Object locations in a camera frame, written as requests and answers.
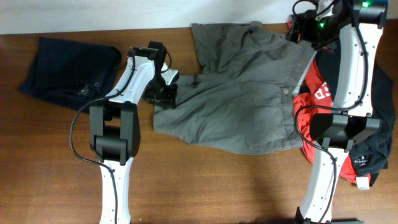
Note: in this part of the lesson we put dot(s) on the folded navy blue shorts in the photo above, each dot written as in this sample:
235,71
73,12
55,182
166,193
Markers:
69,73

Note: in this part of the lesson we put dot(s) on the grey shorts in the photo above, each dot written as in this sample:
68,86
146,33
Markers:
242,102

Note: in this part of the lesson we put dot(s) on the red t-shirt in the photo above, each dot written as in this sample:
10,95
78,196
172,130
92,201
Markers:
321,80

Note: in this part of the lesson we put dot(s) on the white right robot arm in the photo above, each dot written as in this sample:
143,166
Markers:
358,26

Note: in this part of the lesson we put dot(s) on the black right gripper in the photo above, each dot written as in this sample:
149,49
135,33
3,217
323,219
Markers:
308,23

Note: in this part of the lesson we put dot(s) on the black t-shirt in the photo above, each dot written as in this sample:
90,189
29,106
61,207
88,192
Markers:
369,156

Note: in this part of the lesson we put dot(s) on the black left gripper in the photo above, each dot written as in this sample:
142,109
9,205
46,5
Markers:
168,96

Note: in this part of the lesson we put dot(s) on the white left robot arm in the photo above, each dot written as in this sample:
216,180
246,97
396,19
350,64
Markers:
115,133

